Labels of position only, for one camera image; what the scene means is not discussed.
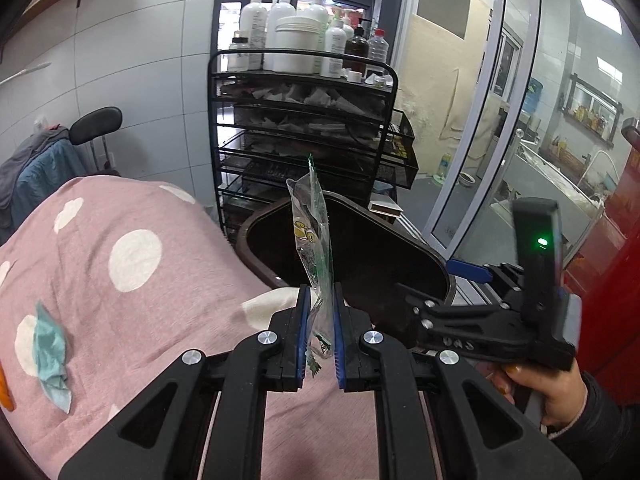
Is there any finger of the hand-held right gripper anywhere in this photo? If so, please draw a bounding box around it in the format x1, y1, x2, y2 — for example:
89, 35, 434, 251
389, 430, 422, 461
407, 297, 451, 341
446, 259, 524, 306

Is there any pink dotted blanket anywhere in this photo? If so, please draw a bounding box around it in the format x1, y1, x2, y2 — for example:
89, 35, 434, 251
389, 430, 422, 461
0, 176, 446, 480

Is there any wide white jar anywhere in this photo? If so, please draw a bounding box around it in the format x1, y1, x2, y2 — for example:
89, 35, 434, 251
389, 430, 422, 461
272, 16, 321, 73

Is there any blue clothing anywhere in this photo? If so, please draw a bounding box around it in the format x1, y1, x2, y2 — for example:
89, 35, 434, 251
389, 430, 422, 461
12, 139, 91, 231

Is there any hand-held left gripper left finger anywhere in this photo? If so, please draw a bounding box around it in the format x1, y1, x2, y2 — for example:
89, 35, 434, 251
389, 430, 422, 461
59, 284, 313, 480

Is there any orange peel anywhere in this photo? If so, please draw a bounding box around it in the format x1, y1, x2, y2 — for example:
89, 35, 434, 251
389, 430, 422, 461
0, 360, 13, 411

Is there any white green-topped pump bottle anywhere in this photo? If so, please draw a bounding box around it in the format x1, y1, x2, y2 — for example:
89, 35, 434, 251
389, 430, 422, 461
305, 0, 331, 28

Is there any blue water jug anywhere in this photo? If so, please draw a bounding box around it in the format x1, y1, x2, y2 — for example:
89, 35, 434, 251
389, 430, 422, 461
525, 77, 544, 111

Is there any person's right hand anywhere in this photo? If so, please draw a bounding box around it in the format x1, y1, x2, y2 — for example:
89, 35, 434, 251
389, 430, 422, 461
489, 360, 589, 436

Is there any red door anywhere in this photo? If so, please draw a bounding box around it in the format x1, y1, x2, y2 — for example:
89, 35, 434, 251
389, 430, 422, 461
562, 117, 640, 401

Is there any black stool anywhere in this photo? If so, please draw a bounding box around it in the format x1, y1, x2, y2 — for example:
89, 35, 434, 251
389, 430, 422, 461
68, 106, 123, 176

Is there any brown glass bottle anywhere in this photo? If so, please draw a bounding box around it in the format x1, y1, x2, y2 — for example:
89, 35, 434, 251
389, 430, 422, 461
344, 21, 370, 72

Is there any black wire trolley rack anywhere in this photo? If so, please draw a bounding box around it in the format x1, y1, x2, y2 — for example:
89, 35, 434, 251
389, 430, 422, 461
207, 49, 420, 241

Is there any dark trash bin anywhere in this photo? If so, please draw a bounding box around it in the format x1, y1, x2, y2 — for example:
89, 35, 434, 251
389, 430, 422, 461
239, 191, 457, 348

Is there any teal crumpled wrapper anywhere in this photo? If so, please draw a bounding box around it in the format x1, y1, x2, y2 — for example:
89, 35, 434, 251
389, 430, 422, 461
32, 301, 72, 415

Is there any glass door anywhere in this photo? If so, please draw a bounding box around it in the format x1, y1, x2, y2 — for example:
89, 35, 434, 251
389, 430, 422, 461
422, 0, 543, 261

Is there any person's right forearm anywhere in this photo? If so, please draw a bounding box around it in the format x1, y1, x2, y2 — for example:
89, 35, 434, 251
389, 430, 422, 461
545, 375, 640, 480

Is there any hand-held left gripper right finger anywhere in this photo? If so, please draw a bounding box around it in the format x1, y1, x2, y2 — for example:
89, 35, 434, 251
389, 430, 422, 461
332, 282, 583, 480

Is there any small white black-capped bottle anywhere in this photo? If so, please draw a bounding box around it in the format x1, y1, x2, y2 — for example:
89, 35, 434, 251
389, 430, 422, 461
228, 31, 251, 72

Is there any clear red-capped bottle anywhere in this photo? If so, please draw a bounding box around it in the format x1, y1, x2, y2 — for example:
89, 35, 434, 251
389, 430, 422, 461
367, 29, 390, 66

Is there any slim white pump bottle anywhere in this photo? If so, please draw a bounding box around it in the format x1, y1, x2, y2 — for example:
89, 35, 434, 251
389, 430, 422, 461
325, 15, 347, 78

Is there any tall white pump bottle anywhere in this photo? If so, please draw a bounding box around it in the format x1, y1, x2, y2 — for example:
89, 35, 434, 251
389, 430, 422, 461
267, 0, 297, 71
239, 0, 269, 71

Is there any clear green snack wrapper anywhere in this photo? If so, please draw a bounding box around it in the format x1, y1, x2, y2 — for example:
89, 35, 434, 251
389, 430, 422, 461
286, 154, 335, 376

